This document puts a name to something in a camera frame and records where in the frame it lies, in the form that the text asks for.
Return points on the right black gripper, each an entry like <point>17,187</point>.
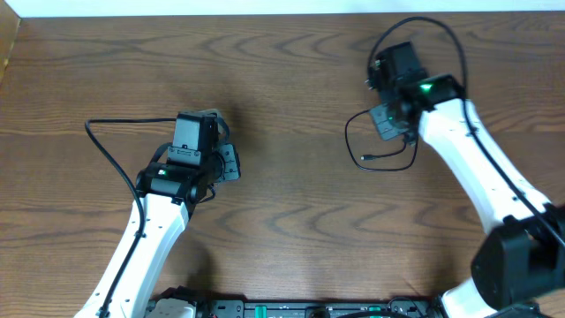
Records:
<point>385,130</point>

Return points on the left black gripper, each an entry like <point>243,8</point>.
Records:
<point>229,162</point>

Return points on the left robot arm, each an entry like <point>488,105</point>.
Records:
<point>181,175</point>

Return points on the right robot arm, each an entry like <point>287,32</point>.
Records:
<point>522,257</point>

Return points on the cardboard box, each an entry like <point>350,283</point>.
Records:
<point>9,27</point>

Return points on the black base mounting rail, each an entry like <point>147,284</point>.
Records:
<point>223,308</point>

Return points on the green clamp handle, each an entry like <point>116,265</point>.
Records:
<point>260,312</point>

